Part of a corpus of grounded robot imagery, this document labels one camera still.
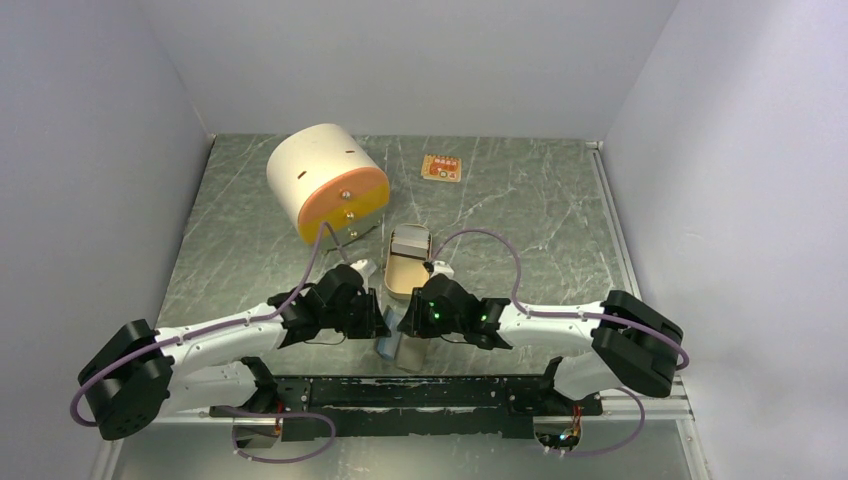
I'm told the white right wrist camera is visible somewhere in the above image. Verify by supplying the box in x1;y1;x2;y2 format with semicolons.
423;260;455;279

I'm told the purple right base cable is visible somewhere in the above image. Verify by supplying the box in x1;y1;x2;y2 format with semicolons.
539;387;647;460

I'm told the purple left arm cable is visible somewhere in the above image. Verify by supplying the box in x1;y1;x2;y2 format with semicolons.
70;221;351;427

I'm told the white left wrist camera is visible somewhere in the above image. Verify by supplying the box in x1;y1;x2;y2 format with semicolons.
349;259;377;283

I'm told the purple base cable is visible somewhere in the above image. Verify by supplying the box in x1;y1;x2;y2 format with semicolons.
230;407;337;465
539;387;647;460

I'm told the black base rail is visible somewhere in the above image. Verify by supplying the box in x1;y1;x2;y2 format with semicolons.
235;374;603;441

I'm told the gold oval tray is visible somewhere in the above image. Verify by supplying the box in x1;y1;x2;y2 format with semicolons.
384;232;430;300

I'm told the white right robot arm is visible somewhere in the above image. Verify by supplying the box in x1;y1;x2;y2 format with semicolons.
398;274;688;414

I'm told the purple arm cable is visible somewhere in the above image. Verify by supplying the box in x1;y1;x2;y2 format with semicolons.
70;221;351;427
429;229;690;391

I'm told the cream cylindrical drawer box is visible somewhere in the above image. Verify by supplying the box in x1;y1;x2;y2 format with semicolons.
266;123;390;251

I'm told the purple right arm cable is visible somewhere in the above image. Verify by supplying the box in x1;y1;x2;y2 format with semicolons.
429;229;690;391

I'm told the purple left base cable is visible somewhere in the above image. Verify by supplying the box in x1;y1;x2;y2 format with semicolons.
230;407;337;465

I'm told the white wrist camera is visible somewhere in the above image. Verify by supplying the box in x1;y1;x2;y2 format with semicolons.
423;260;455;279
349;259;377;283

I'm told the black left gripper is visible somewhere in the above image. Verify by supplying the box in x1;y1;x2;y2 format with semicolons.
322;286;391;338

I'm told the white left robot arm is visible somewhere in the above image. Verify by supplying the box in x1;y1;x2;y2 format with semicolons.
71;260;390;441

